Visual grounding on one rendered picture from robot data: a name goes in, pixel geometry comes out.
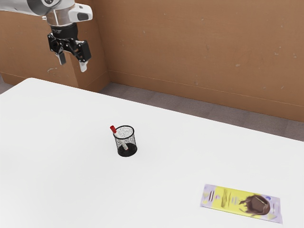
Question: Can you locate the white pen with red cap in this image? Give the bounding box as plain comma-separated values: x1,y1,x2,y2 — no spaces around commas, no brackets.
109,125,129,151

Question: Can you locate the flat yellow lilac chocolate box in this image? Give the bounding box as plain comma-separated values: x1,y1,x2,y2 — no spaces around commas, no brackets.
200,183,284,225

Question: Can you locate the black mesh pen holder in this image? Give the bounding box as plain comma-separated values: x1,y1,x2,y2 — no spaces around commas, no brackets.
113,125,138,158

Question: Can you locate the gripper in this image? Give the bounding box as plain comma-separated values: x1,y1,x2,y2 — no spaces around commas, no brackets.
47,23,92,73

